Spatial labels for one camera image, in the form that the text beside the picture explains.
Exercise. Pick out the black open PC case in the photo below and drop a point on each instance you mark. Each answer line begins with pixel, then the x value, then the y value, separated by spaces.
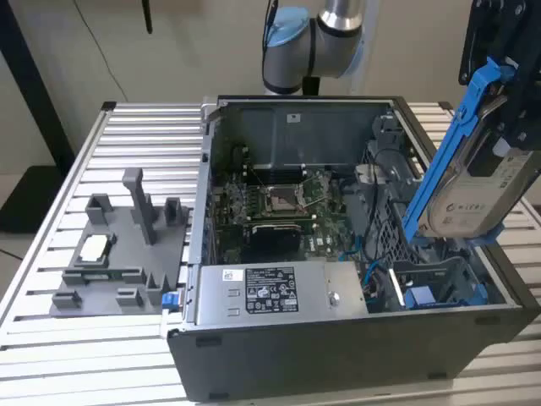
pixel 296 359

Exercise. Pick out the silver power supply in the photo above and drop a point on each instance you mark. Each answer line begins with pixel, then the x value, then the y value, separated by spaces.
pixel 220 304

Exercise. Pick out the green motherboard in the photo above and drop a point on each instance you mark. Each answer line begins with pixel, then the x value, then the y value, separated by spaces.
pixel 325 237

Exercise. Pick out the black RAM slot bank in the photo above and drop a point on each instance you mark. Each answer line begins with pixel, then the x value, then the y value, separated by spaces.
pixel 274 171

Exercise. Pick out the green RAM stick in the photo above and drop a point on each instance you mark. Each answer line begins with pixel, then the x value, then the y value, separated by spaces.
pixel 114 275

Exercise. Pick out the blue plug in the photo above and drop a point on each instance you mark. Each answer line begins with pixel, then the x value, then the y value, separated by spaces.
pixel 170 302

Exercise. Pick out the silver CPU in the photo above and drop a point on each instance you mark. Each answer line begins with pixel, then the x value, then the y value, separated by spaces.
pixel 95 249

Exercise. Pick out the hard disk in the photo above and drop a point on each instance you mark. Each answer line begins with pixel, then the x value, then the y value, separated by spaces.
pixel 465 199

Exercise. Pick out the grey parts rack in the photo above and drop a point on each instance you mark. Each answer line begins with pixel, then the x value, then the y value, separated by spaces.
pixel 122 237

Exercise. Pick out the CPU socket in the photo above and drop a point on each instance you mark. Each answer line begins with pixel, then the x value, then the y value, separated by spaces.
pixel 281 201

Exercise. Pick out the blue plastic bay bracket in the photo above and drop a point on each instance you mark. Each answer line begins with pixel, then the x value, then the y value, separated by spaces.
pixel 420 296

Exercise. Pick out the grey metal disk bay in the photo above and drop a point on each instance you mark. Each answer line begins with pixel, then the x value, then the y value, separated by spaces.
pixel 393 228

